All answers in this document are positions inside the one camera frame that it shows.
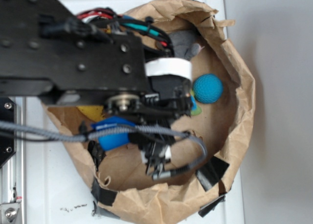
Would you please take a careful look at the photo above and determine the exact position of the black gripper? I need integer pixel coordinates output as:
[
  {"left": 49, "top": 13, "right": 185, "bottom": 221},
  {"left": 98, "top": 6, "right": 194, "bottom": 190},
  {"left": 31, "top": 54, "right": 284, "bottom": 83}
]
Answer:
[{"left": 105, "top": 75, "right": 192, "bottom": 178}]

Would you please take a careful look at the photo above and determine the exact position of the blue plastic bottle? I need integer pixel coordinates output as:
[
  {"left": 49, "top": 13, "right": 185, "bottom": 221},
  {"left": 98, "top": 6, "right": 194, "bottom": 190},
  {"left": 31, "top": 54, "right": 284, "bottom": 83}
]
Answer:
[{"left": 91, "top": 116, "right": 135, "bottom": 151}]

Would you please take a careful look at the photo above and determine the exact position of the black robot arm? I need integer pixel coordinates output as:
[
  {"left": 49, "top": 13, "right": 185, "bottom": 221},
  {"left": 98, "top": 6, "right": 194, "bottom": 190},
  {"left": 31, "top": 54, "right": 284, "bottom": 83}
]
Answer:
[{"left": 0, "top": 0, "right": 196, "bottom": 179}]

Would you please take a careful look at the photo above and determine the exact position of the green plush toy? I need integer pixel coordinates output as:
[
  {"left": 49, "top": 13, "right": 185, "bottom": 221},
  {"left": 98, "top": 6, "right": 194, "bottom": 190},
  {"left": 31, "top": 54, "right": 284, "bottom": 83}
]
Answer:
[{"left": 190, "top": 90, "right": 202, "bottom": 116}]

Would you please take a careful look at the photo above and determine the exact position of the white tape band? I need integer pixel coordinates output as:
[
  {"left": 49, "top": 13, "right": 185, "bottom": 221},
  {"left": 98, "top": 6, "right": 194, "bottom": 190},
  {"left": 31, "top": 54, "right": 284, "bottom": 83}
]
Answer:
[{"left": 145, "top": 58, "right": 192, "bottom": 81}]

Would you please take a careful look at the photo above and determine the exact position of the teal dimpled ball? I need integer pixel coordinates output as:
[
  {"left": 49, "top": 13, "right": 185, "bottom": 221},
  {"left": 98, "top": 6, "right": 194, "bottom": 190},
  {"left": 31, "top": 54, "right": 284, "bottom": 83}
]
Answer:
[{"left": 193, "top": 74, "right": 224, "bottom": 104}]

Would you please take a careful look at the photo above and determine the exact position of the grey plush mouse toy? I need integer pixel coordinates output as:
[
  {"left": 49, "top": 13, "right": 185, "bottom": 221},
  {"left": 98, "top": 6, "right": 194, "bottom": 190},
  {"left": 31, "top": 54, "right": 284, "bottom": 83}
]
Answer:
[{"left": 169, "top": 30, "right": 204, "bottom": 61}]

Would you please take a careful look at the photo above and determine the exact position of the yellow towel cloth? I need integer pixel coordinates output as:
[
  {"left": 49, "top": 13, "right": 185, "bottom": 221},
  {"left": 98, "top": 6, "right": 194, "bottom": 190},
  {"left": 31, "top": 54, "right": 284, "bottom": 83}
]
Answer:
[{"left": 76, "top": 106, "right": 106, "bottom": 122}]

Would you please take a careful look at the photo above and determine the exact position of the black tape strip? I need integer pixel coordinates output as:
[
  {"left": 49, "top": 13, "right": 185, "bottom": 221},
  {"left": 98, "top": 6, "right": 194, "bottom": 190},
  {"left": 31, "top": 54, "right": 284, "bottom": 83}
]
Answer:
[
  {"left": 195, "top": 156, "right": 229, "bottom": 192},
  {"left": 198, "top": 195, "right": 225, "bottom": 218},
  {"left": 91, "top": 177, "right": 118, "bottom": 206},
  {"left": 88, "top": 140, "right": 106, "bottom": 172}
]

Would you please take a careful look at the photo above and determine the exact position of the brown paper bag bin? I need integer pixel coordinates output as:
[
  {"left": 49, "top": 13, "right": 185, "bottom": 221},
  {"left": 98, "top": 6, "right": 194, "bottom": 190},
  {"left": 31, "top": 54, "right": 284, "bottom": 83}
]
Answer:
[{"left": 42, "top": 0, "right": 256, "bottom": 224}]

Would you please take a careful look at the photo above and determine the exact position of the black tape strip bottom left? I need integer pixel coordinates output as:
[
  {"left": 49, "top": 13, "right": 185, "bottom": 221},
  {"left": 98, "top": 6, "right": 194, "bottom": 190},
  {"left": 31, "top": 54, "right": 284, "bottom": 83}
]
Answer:
[{"left": 91, "top": 177, "right": 118, "bottom": 206}]

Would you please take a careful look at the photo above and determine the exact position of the black tape strip bottom right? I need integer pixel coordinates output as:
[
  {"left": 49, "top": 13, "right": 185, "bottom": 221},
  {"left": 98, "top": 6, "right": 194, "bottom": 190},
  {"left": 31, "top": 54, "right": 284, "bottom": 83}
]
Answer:
[{"left": 198, "top": 195, "right": 225, "bottom": 218}]

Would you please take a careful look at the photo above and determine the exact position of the coloured wire bundle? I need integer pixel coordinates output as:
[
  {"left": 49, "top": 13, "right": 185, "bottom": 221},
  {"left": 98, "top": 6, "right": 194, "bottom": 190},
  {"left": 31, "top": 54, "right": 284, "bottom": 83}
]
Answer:
[{"left": 77, "top": 8, "right": 175, "bottom": 57}]

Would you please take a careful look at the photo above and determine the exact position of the grey braided cable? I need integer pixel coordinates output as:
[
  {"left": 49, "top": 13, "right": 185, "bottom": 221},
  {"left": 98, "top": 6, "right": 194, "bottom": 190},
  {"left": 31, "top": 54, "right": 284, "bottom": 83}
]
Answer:
[{"left": 0, "top": 120, "right": 208, "bottom": 181}]

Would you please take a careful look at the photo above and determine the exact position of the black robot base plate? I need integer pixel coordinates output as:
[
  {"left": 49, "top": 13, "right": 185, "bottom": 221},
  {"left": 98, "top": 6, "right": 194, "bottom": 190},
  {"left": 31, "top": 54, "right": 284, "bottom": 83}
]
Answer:
[{"left": 0, "top": 97, "right": 16, "bottom": 168}]

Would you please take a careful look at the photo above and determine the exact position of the aluminium frame rail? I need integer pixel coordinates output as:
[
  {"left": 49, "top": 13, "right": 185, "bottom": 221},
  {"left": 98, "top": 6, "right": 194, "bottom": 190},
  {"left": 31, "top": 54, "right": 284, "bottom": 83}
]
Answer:
[{"left": 0, "top": 97, "right": 25, "bottom": 224}]

